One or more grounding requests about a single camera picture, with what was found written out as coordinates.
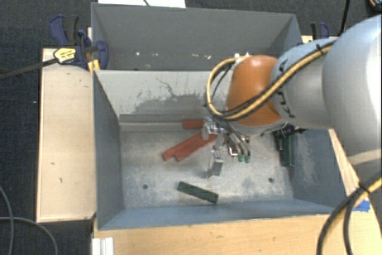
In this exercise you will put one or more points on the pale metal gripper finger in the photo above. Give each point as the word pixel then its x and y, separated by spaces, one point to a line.
pixel 209 169
pixel 217 166

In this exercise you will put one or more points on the red-brown flat block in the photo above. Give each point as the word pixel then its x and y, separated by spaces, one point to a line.
pixel 182 147
pixel 195 148
pixel 192 124

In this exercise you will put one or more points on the dark green flat block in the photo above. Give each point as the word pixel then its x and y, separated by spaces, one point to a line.
pixel 289 152
pixel 197 192

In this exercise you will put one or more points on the grey metal bin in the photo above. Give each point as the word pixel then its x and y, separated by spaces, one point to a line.
pixel 167 164

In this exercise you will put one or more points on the pale wood board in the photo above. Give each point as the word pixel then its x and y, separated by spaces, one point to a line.
pixel 65 140

